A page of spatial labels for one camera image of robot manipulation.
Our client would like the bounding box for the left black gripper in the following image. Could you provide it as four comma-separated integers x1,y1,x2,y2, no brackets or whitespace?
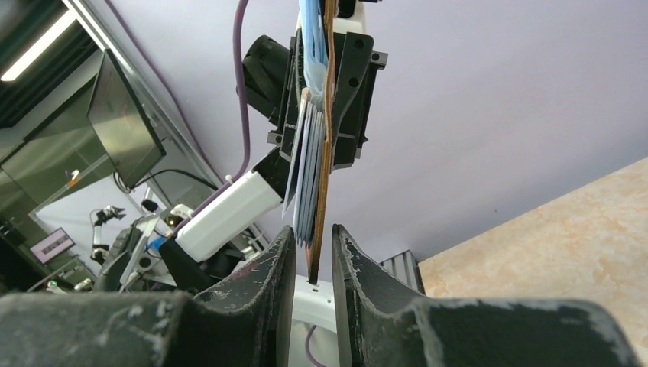
267,1,387,170

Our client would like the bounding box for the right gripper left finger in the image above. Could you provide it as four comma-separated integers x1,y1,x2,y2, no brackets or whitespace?
1,226,296,366

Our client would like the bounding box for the brown leather card holder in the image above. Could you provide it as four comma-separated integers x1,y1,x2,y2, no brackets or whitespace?
282,1,339,284

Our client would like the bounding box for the aluminium front frame rail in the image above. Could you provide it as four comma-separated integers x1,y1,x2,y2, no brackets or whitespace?
380,250,425,294

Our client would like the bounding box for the dark wall monitor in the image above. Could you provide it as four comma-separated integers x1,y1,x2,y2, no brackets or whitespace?
86,50,166,189

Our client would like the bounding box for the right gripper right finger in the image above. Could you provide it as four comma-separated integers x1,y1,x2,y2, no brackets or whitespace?
332,224,640,366

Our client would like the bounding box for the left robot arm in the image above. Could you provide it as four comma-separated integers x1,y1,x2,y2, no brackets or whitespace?
160,1,387,289

